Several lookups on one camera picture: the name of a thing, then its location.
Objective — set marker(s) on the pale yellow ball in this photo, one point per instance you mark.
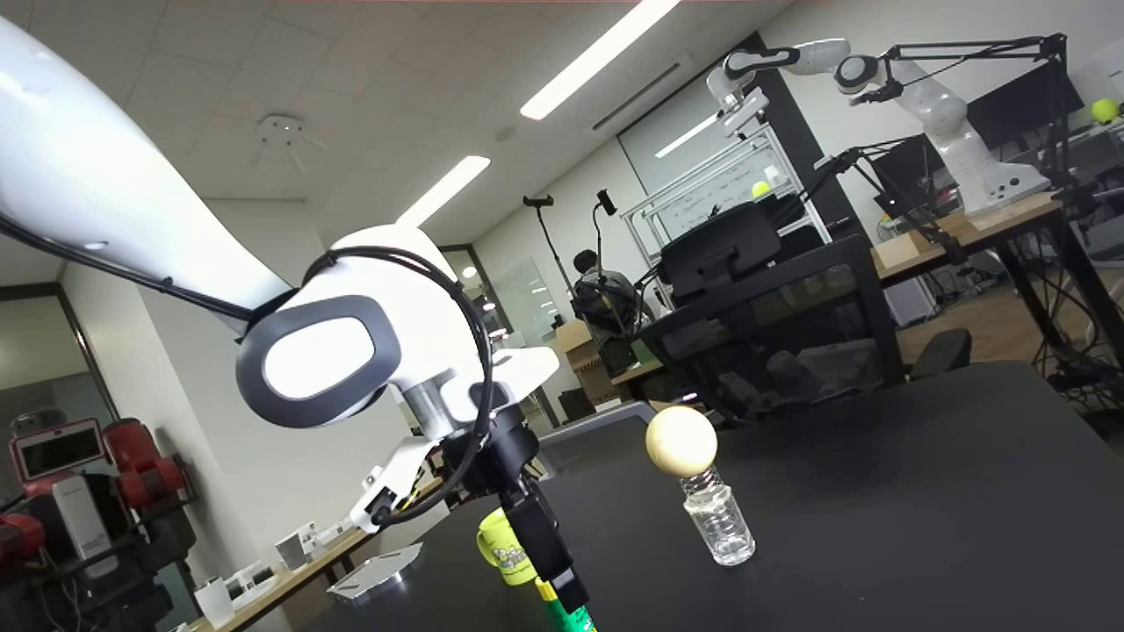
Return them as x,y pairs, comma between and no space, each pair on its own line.
678,442

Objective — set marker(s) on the green and yellow glue stick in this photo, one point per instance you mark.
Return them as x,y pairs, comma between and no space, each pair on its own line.
562,602

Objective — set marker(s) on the person in dark clothes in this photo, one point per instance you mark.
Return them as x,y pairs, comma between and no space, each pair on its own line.
607,305

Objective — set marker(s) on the small clear glass jar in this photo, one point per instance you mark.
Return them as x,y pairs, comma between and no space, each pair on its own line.
718,519

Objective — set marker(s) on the red machine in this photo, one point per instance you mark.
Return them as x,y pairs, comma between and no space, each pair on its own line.
98,496

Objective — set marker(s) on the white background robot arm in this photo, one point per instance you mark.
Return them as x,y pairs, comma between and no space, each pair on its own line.
910,79

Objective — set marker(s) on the black metal shelf rack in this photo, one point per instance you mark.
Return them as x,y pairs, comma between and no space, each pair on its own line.
770,314

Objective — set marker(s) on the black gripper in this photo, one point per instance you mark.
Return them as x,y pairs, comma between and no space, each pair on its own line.
502,469

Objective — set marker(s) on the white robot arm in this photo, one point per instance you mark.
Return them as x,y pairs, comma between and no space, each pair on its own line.
377,314

